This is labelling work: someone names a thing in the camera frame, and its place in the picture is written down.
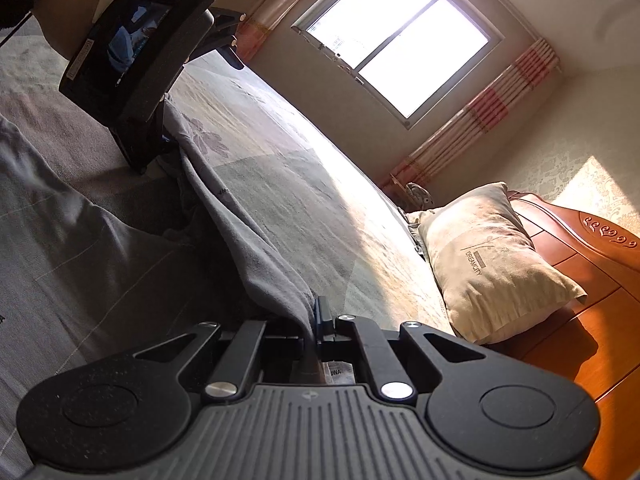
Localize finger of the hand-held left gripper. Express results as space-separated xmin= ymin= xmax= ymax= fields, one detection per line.
xmin=200 ymin=6 xmax=247 ymax=72

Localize grey folded cloth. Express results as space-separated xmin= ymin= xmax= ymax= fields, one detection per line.
xmin=404 ymin=182 xmax=434 ymax=211

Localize grey pants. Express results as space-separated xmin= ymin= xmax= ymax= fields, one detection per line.
xmin=0 ymin=100 xmax=359 ymax=467

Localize beige printed pillow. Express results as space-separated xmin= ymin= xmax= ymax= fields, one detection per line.
xmin=417 ymin=182 xmax=587 ymax=346

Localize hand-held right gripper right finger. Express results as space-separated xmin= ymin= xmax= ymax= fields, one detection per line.
xmin=314 ymin=296 xmax=487 ymax=405

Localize wooden headboard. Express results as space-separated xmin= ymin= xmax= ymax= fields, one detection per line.
xmin=479 ymin=191 xmax=640 ymax=480

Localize beige floral pillow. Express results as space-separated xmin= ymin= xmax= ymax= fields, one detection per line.
xmin=405 ymin=205 xmax=442 ymax=262

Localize wooden nightstand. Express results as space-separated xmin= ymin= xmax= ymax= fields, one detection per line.
xmin=387 ymin=172 xmax=416 ymax=211

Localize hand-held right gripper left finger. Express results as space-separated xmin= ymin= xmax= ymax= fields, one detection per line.
xmin=135 ymin=320 xmax=306 ymax=400

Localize pink striped curtain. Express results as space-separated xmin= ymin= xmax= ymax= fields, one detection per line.
xmin=235 ymin=0 xmax=334 ymax=64
xmin=377 ymin=37 xmax=564 ymax=201

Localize window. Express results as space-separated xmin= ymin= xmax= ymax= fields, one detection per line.
xmin=291 ymin=0 xmax=532 ymax=132

